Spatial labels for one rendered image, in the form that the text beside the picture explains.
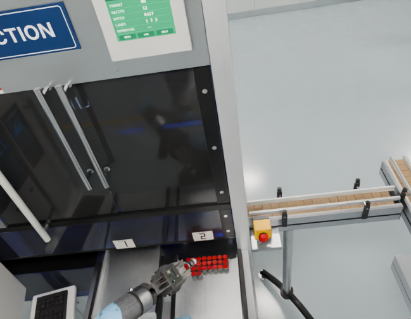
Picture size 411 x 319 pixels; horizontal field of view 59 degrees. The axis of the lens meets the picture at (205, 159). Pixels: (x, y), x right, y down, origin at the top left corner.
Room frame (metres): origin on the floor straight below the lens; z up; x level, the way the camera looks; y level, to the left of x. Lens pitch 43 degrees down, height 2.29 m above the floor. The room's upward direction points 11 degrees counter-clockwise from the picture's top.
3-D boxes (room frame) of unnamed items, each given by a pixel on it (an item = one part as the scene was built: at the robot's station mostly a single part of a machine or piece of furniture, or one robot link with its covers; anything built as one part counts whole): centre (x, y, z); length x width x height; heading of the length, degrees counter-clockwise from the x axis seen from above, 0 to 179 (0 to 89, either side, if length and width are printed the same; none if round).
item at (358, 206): (1.02, -0.48, 0.92); 0.69 x 0.15 x 0.16; 84
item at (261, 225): (0.91, -0.18, 0.99); 0.08 x 0.07 x 0.07; 174
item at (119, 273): (0.86, 0.42, 0.90); 0.34 x 0.26 x 0.04; 174
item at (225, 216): (0.90, -0.04, 1.40); 0.05 x 0.01 x 0.80; 84
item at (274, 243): (0.95, -0.20, 0.87); 0.14 x 0.13 x 0.02; 174
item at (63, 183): (0.98, 0.60, 1.50); 0.47 x 0.01 x 0.59; 84
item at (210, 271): (0.82, 0.08, 0.90); 0.18 x 0.02 x 0.05; 83
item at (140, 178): (0.93, 0.15, 1.50); 0.43 x 0.01 x 0.59; 84
